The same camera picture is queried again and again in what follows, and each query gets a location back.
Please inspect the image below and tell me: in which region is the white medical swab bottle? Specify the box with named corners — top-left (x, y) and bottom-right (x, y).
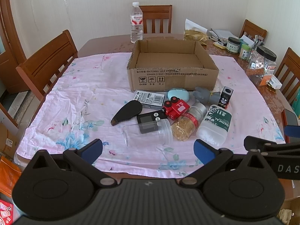
top-left (196, 105), bottom-right (232, 147)

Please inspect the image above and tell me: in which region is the jar of yellow capsules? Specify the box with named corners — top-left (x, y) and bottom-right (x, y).
top-left (171, 102), bottom-right (206, 141)

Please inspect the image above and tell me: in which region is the black robot toy cube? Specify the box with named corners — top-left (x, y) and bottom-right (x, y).
top-left (218, 86), bottom-right (233, 109)

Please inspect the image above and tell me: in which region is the clear plastic jar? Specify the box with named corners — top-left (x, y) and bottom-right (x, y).
top-left (123, 119), bottom-right (173, 146)

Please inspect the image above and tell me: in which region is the red toy train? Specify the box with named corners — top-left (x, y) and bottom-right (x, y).
top-left (163, 97), bottom-right (190, 120)

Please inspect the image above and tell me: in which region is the grey elephant figure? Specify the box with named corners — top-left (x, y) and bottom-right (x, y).
top-left (193, 87), bottom-right (221, 105)

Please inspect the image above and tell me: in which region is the black glasses case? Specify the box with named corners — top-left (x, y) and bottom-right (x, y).
top-left (110, 100), bottom-right (142, 126)

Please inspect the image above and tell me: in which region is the light blue round case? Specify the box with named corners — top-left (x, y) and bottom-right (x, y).
top-left (167, 88), bottom-right (190, 102)

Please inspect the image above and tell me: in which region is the black digital timer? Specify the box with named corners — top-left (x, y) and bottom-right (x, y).
top-left (137, 110), bottom-right (167, 134)

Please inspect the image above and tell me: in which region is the boxed card pack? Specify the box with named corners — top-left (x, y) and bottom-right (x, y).
top-left (133, 90), bottom-right (165, 110)

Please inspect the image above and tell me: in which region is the small white box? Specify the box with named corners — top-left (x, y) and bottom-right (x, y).
top-left (268, 75), bottom-right (282, 90)

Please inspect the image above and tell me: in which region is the wooden chair right side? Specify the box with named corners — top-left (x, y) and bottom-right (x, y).
top-left (275, 47), bottom-right (300, 104)

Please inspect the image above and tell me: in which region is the wooden chair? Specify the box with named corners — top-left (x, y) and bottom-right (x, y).
top-left (239, 19), bottom-right (267, 41)
top-left (275, 47), bottom-right (300, 104)
top-left (140, 5), bottom-right (173, 34)
top-left (16, 30), bottom-right (78, 101)

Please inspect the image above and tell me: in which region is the large black lid jar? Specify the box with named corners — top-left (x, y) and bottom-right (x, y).
top-left (246, 46), bottom-right (277, 86)

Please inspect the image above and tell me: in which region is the green lid small bottle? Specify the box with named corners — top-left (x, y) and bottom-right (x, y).
top-left (239, 44), bottom-right (251, 60)

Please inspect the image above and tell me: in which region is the red snack package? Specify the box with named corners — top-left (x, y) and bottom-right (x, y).
top-left (0, 200), bottom-right (13, 225)

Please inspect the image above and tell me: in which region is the wooden chair at left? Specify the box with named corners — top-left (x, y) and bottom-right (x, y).
top-left (16, 30), bottom-right (78, 101)

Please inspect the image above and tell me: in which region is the dark lid glass jar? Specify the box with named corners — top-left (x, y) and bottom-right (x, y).
top-left (226, 37), bottom-right (241, 54)

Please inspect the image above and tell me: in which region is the brown cardboard box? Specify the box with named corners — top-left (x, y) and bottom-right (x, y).
top-left (127, 39), bottom-right (219, 92)

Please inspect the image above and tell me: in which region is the wooden chair far right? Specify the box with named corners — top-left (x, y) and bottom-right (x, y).
top-left (239, 19), bottom-right (267, 41)

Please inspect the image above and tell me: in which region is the stack of papers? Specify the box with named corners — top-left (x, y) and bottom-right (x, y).
top-left (207, 28), bottom-right (240, 43)

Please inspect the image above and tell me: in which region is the gold tissue pack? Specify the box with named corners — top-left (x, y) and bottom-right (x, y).
top-left (184, 19), bottom-right (208, 46)

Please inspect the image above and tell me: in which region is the wooden door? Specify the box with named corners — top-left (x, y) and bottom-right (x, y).
top-left (1, 0), bottom-right (29, 94)

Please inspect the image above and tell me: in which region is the clear water bottle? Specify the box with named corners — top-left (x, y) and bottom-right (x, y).
top-left (130, 1), bottom-right (143, 44)

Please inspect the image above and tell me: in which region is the wooden chair at far side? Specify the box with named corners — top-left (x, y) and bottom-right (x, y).
top-left (140, 5), bottom-right (173, 34)

